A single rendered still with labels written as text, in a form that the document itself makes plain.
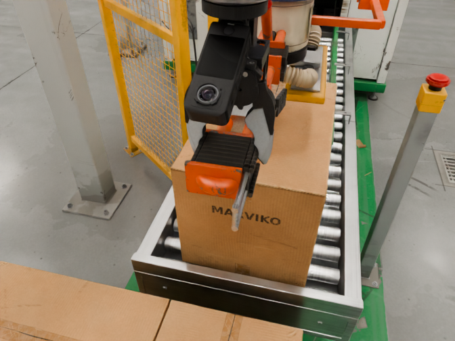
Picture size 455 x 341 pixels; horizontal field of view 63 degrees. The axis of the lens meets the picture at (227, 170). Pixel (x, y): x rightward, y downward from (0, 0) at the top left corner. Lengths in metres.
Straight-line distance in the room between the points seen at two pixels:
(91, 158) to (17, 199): 0.65
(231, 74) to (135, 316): 0.92
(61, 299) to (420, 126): 1.27
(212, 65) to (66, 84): 1.51
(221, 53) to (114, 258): 1.72
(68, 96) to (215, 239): 1.09
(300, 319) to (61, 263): 1.29
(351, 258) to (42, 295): 0.96
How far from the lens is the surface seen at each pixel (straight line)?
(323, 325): 1.27
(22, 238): 2.31
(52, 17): 1.77
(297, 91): 0.94
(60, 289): 1.31
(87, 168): 2.15
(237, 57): 0.40
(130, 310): 1.20
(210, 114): 0.37
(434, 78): 1.35
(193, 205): 1.04
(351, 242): 1.31
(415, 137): 1.44
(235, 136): 0.51
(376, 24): 1.08
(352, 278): 1.23
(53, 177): 2.63
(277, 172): 0.96
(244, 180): 0.45
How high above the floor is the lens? 1.56
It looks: 40 degrees down
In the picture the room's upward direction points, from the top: straight up
